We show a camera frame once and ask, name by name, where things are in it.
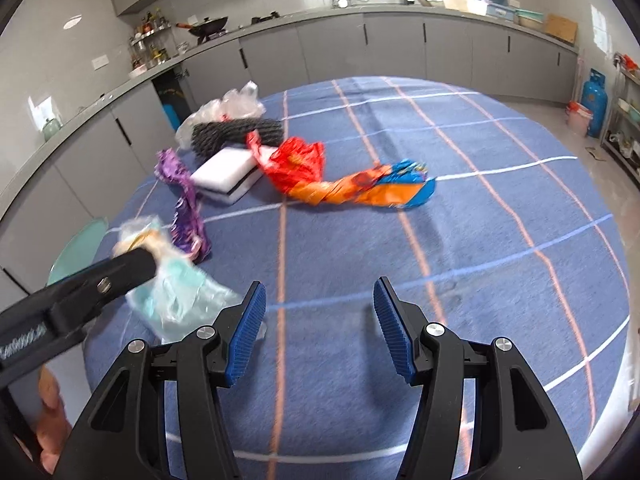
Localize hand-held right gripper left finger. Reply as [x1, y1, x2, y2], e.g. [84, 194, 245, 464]
[52, 281, 267, 480]

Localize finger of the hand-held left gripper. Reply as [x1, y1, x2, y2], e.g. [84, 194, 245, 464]
[45, 249, 157, 339]

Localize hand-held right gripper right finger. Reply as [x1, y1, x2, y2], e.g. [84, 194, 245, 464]
[373, 276, 584, 480]

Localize teal cartoon print trash bin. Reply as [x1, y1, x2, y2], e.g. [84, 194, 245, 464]
[46, 216, 110, 288]

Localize clear bag with teal contents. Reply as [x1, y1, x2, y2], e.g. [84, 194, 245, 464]
[114, 216, 242, 342]

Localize purple wrapper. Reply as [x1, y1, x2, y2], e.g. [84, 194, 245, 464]
[154, 148, 212, 264]

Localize red shiny wrapper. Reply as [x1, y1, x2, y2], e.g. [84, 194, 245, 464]
[245, 132, 326, 196]

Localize black foam net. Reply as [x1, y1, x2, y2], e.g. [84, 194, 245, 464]
[191, 118, 284, 159]

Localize clear plastic bag red print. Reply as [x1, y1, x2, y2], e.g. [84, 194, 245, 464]
[175, 81, 267, 151]

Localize person's left hand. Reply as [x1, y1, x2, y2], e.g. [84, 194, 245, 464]
[29, 365, 73, 476]

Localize blue plaid tablecloth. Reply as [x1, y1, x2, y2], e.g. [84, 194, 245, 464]
[82, 76, 632, 480]

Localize orange blue snack bag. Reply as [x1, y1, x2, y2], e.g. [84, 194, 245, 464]
[282, 159, 437, 210]

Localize white sponge block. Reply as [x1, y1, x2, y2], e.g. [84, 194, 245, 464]
[189, 145, 264, 206]

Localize metal spice rack with bottles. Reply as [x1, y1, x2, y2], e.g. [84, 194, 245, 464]
[128, 9, 174, 69]

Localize black wok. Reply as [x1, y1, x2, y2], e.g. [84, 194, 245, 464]
[175, 16, 229, 44]

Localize white pink bucket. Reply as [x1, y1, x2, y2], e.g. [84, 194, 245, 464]
[566, 101, 594, 136]

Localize grey kitchen counter cabinets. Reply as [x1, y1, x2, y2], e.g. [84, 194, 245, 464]
[0, 2, 581, 306]

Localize blue gas cylinder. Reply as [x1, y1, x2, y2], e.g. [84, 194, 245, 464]
[579, 68, 609, 139]

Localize metal shelf rack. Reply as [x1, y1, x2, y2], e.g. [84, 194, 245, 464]
[599, 52, 640, 182]

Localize white plastic tub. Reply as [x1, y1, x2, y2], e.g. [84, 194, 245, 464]
[443, 0, 489, 15]

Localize brown wooden board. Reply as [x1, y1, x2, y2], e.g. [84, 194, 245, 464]
[542, 13, 580, 45]

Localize blue storage box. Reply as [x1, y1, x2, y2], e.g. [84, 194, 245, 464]
[470, 0, 519, 21]

